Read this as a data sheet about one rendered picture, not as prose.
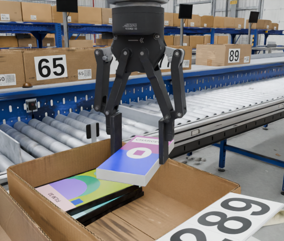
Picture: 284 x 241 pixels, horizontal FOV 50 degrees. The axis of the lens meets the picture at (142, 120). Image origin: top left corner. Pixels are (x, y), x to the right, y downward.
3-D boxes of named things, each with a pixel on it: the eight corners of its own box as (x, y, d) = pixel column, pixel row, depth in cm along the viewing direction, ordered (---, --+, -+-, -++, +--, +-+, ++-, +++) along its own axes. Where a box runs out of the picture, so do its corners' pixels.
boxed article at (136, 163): (96, 179, 44) (95, 168, 44) (136, 143, 59) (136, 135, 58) (145, 187, 42) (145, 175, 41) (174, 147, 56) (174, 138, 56)
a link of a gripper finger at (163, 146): (163, 115, 48) (168, 116, 48) (164, 157, 50) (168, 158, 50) (158, 120, 45) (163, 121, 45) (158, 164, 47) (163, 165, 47)
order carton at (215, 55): (224, 67, 242) (225, 45, 237) (194, 64, 263) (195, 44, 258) (250, 64, 267) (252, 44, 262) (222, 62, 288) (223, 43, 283)
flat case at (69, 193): (139, 189, 68) (139, 182, 68) (60, 221, 56) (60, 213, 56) (105, 169, 78) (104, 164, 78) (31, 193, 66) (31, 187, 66)
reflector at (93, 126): (88, 156, 102) (86, 125, 99) (86, 156, 103) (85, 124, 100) (100, 153, 105) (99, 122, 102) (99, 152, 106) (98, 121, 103)
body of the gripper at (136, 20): (99, 5, 42) (102, 73, 44) (158, 2, 39) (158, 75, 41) (121, 9, 48) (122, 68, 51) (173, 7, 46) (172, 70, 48)
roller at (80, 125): (117, 153, 111) (116, 140, 110) (53, 124, 149) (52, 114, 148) (127, 150, 115) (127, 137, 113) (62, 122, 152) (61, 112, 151)
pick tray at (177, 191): (127, 327, 39) (126, 261, 37) (9, 210, 66) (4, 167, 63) (239, 232, 58) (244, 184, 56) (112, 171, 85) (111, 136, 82)
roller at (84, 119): (131, 149, 116) (131, 136, 114) (65, 121, 153) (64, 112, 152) (141, 146, 119) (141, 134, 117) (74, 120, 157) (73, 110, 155)
